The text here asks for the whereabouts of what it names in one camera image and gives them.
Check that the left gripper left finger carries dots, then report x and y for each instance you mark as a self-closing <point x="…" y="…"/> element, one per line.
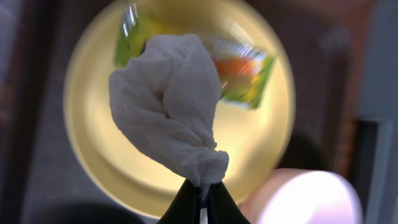
<point x="185" y="207"/>

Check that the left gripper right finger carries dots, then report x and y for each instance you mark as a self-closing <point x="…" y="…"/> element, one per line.
<point x="221" y="208"/>

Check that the blue bowl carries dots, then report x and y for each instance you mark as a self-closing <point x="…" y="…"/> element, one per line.
<point x="86" y="213"/>

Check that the yellow plate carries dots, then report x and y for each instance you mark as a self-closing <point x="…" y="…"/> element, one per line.
<point x="254" y="139"/>

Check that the white napkin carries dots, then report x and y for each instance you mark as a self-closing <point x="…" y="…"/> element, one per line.
<point x="164" y="102"/>

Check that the pink bowl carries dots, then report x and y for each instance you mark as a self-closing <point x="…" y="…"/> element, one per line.
<point x="299" y="196"/>

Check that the grey dishwasher rack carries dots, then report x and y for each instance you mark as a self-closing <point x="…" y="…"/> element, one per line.
<point x="374" y="174"/>

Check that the green snack wrapper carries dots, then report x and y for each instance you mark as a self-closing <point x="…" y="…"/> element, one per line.
<point x="243" y="68"/>

